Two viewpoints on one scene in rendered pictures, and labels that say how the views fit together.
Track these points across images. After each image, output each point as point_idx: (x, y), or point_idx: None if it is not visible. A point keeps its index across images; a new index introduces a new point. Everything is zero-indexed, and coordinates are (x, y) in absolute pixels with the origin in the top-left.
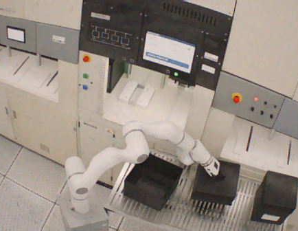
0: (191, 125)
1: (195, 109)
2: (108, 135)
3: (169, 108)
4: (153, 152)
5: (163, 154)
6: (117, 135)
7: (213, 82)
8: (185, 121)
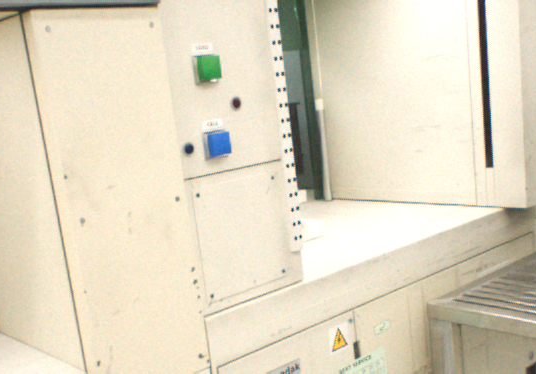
0: (532, 75)
1: (528, 2)
2: (340, 365)
3: (342, 217)
4: (484, 283)
5: (499, 273)
6: (365, 332)
7: None
8: (408, 206)
